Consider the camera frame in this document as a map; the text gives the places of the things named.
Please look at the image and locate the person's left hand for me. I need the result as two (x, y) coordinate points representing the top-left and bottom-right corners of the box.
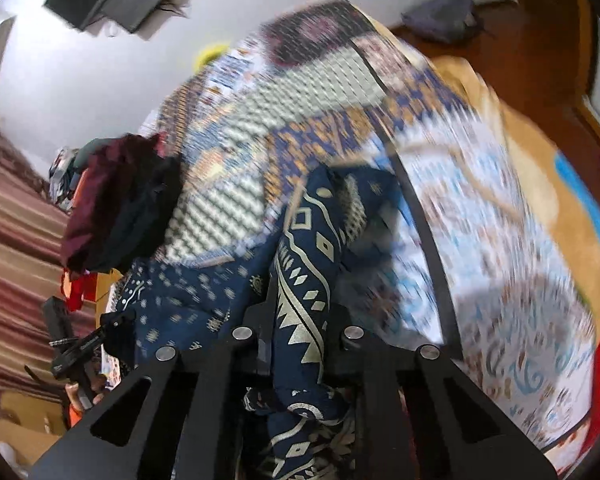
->
(65, 374), (106, 413)

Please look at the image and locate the grey backpack on floor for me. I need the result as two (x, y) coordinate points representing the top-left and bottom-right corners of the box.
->
(402, 0), (483, 44)

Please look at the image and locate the maroon folded garment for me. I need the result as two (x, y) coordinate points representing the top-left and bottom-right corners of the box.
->
(60, 134), (160, 273)

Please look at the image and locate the yellow pillow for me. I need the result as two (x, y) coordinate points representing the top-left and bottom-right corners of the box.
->
(194, 44), (230, 74)

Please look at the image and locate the striped red beige curtain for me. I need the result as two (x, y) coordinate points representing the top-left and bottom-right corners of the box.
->
(0, 133), (68, 399)

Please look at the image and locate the red plush toy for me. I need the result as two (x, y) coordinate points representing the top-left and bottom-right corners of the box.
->
(60, 269), (98, 312)

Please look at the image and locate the dark teal folded garment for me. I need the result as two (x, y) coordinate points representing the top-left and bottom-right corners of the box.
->
(85, 153), (183, 274)

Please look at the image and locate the tan fleece blanket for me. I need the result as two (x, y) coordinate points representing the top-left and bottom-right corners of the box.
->
(431, 56), (600, 340)

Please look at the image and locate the cluttered items pile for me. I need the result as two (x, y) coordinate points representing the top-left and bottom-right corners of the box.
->
(47, 136), (127, 212)

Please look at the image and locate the navy patterned hooded garment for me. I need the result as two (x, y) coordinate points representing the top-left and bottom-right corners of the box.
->
(114, 166), (398, 479)

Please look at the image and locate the patchwork patterned bedspread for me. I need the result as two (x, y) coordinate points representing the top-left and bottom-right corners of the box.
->
(154, 1), (595, 472)

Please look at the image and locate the orange jacket sleeve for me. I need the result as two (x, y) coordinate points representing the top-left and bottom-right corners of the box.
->
(68, 404), (84, 428)

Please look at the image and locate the tan wooden nightstand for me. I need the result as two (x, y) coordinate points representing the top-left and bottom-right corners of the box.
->
(0, 266), (127, 466)

